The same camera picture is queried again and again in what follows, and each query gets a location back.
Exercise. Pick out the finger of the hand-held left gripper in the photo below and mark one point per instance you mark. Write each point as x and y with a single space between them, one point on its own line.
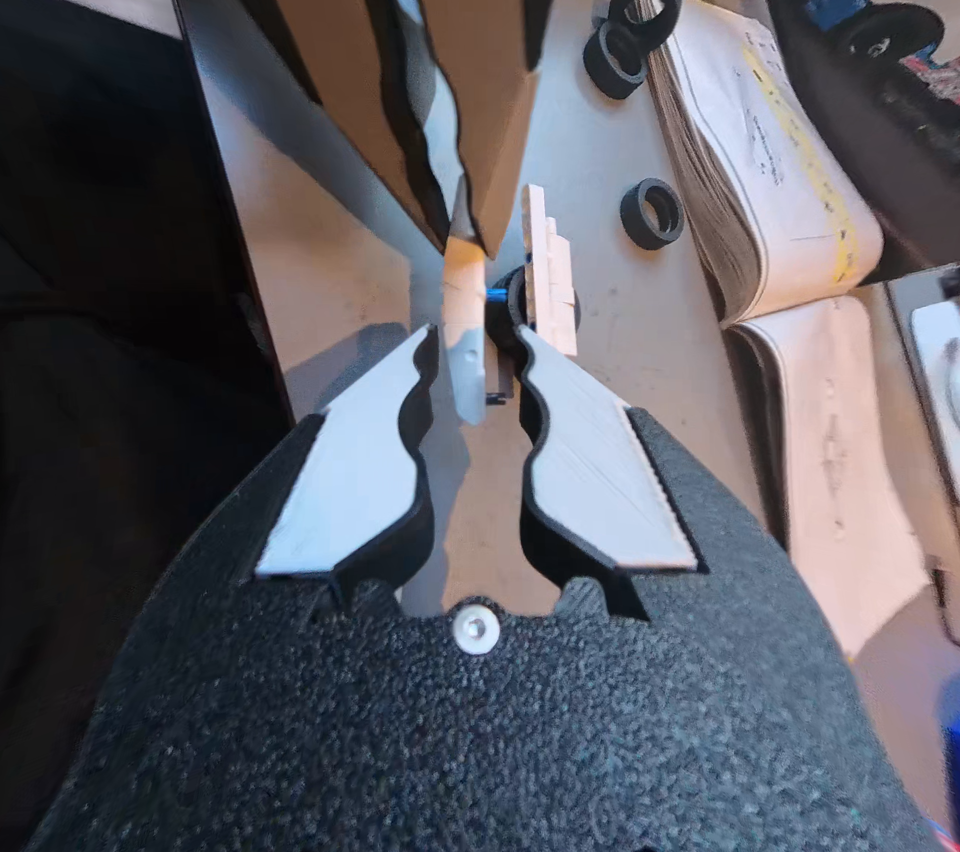
315 41
480 79

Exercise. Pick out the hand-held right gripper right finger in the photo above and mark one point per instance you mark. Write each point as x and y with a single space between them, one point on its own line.
607 492

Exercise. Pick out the white curved toy beam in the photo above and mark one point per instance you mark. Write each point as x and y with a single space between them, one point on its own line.
465 342

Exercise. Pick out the thick open instruction booklet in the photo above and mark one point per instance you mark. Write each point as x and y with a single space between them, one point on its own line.
787 154

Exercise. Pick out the white hinged brick assembly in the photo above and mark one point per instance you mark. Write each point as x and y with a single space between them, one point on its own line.
555 297

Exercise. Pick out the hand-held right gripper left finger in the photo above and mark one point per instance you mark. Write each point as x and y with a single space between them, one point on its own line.
345 492

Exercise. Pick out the blue toy pin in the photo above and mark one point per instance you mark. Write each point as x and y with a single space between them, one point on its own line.
495 293

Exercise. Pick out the toy race car box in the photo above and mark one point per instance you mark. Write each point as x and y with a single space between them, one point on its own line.
885 26

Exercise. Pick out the grey desk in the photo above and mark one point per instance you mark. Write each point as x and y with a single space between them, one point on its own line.
337 267

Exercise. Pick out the white flat device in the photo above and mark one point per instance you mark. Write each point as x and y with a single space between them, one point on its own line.
941 357

